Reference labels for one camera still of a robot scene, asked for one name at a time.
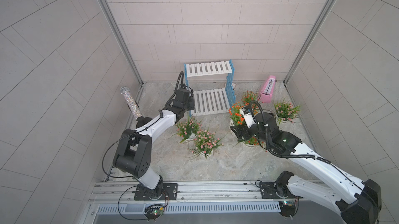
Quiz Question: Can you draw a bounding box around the pink metronome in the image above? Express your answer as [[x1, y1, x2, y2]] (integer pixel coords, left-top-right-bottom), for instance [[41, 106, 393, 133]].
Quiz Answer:
[[257, 75, 276, 103]]

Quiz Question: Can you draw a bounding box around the glitter tube on black stand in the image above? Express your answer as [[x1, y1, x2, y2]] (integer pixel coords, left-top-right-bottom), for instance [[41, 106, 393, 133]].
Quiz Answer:
[[120, 86, 152, 127]]

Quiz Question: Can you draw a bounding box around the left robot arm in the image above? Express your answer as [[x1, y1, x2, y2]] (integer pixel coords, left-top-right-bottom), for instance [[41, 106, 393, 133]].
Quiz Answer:
[[112, 71, 195, 200]]

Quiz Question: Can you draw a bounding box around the pink flower pot right corner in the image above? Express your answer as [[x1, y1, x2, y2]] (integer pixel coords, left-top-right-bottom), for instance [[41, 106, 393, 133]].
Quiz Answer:
[[274, 100, 301, 125]]

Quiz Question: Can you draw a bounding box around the red flower pot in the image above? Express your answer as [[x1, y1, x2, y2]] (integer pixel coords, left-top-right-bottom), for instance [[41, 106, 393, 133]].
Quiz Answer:
[[229, 102, 245, 126], [241, 91, 258, 106], [238, 137, 260, 147]]

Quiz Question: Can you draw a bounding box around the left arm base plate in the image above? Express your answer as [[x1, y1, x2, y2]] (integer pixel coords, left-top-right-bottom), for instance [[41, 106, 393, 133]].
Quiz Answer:
[[134, 182, 178, 201]]

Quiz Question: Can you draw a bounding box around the red flower pot front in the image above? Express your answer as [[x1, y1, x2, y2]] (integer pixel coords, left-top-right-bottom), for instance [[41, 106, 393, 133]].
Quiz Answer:
[[238, 137, 260, 147]]

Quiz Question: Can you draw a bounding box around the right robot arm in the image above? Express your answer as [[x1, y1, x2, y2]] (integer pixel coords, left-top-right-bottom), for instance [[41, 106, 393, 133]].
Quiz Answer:
[[230, 100, 382, 224]]

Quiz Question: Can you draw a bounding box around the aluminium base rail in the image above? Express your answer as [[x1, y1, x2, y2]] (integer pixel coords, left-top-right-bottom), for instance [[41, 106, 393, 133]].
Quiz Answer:
[[81, 178, 350, 217]]

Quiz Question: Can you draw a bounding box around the blue white wooden rack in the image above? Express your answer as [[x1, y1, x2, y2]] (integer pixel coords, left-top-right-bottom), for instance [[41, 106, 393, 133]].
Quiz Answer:
[[184, 60, 236, 117]]

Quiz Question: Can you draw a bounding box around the pink flower pot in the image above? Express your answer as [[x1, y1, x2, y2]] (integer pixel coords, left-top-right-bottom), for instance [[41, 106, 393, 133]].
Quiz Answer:
[[176, 117, 202, 143], [191, 129, 223, 159]]

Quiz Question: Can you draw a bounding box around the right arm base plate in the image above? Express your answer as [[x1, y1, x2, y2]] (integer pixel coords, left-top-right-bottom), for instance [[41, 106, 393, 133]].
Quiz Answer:
[[255, 180, 295, 199]]

